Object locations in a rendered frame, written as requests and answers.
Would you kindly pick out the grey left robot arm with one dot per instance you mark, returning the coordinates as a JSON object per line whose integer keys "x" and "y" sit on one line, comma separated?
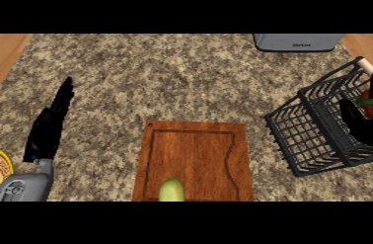
{"x": 26, "y": 185}

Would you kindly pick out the brown wooden cutting board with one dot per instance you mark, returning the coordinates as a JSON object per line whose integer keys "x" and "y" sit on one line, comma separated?
{"x": 199, "y": 160}

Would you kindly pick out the red vegetable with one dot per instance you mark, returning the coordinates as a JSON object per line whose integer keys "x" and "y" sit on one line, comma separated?
{"x": 365, "y": 101}

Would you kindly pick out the yellow rimmed can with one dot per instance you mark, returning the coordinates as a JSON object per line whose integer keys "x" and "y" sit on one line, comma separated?
{"x": 4, "y": 167}

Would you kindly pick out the grey appliance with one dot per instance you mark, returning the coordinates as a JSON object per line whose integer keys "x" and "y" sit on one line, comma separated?
{"x": 296, "y": 42}

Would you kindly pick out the pale green bell pepper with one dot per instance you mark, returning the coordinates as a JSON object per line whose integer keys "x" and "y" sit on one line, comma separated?
{"x": 172, "y": 190}

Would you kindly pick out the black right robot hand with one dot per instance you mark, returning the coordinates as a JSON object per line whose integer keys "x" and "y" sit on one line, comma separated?
{"x": 354, "y": 121}

